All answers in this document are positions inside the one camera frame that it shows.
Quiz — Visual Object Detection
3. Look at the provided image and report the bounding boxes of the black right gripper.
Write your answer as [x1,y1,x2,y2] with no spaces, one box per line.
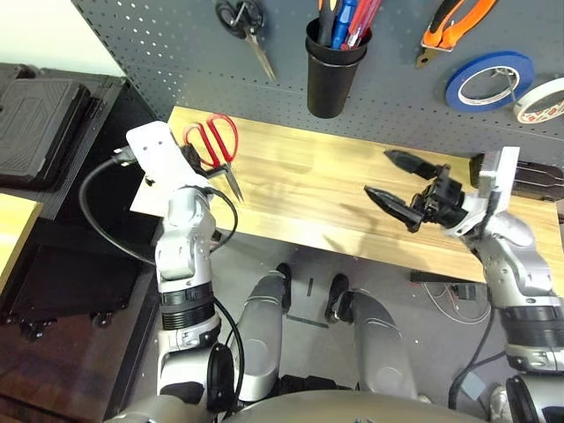
[363,148,469,234]

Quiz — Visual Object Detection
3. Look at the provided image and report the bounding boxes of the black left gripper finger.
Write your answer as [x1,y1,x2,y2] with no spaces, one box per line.
[196,163,226,180]
[181,141,204,168]

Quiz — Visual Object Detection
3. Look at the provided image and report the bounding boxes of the red-handled scissors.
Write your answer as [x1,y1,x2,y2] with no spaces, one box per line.
[182,113,245,204]

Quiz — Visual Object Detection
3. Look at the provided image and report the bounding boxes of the white tape roll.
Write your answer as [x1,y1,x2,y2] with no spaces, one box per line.
[513,77,564,127]

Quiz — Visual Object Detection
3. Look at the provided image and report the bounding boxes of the orange and black pliers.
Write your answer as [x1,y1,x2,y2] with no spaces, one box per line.
[415,0,499,71]

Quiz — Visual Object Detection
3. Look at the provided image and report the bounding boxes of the orange and black screwdriver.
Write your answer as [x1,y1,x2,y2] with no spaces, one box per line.
[317,0,343,48]

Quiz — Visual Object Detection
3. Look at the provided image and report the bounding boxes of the grey metal pegboard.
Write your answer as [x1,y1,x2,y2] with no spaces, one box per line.
[72,0,564,160]

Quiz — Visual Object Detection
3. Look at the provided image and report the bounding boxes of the blue tape roll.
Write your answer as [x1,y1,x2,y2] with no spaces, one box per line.
[444,50,536,114]

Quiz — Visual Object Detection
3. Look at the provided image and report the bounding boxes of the black plastic cup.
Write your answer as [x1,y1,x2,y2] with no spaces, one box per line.
[305,17,374,68]
[307,41,368,119]

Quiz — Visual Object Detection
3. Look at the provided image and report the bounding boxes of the black tool case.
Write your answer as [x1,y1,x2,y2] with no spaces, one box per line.
[513,160,564,203]

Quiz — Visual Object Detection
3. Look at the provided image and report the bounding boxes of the black right robot foot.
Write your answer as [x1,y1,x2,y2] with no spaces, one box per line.
[324,273,352,325]

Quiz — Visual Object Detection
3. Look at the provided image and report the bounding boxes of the black robot foot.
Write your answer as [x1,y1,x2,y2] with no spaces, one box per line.
[324,273,352,325]
[275,263,293,314]

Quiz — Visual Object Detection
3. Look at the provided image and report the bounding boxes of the black left robot foot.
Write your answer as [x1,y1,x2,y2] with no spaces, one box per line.
[275,263,293,314]

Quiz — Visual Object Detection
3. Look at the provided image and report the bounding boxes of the metal tape hook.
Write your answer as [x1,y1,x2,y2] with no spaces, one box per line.
[491,68,521,100]

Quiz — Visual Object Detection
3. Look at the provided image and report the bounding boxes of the black ribbed hard case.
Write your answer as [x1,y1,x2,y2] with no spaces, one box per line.
[0,78,92,186]

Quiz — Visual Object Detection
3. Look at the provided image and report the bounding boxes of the silver right robot leg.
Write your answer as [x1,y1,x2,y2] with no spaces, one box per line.
[338,288,419,400]

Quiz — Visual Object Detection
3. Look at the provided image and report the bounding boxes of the silver robot leg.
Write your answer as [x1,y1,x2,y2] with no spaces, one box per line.
[338,288,419,400]
[240,271,292,402]

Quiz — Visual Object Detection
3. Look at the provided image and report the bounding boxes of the black wheeled cabinet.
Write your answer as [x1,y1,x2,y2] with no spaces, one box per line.
[0,63,173,336]

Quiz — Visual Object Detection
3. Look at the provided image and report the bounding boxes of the silver left robot leg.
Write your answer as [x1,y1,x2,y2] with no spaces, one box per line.
[240,271,292,402]

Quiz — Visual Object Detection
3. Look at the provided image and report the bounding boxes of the yellow wooden side table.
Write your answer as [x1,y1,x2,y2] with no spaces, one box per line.
[0,192,44,292]

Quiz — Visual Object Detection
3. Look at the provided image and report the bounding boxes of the grey power brick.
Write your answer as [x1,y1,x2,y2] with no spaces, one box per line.
[460,374,486,400]

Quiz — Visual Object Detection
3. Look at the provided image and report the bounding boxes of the grey sneaker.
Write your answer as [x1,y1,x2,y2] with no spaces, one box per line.
[488,385,508,419]

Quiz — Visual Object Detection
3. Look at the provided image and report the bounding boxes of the grey robot torso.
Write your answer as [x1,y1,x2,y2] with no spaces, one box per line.
[103,390,499,423]

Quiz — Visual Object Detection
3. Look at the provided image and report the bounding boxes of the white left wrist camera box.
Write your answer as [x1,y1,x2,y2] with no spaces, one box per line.
[125,121,212,190]

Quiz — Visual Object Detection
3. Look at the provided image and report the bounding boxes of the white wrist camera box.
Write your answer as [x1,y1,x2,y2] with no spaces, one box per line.
[469,146,521,221]
[125,121,212,190]

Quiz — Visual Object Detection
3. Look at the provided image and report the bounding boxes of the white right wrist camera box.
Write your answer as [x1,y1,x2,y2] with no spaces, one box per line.
[469,146,521,221]

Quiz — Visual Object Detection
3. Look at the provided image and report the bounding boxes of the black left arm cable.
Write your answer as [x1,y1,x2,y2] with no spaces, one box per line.
[78,147,246,413]

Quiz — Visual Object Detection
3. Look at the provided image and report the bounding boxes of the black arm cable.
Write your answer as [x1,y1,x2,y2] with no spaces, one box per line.
[78,147,246,413]
[448,290,508,409]

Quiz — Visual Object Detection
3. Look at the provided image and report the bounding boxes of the black-handled scissors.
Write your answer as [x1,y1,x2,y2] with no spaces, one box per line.
[214,0,278,82]

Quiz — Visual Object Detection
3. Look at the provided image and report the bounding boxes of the wire pliers holder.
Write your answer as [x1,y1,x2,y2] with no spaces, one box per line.
[420,34,455,54]

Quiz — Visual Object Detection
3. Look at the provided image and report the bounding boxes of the white floor cables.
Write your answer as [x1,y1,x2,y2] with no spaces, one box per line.
[422,281,493,325]

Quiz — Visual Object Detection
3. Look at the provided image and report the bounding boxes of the blue-handled screwdriver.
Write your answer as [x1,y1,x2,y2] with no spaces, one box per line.
[330,0,357,50]

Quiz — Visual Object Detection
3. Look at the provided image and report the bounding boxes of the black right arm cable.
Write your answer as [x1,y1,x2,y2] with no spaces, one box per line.
[448,290,508,409]

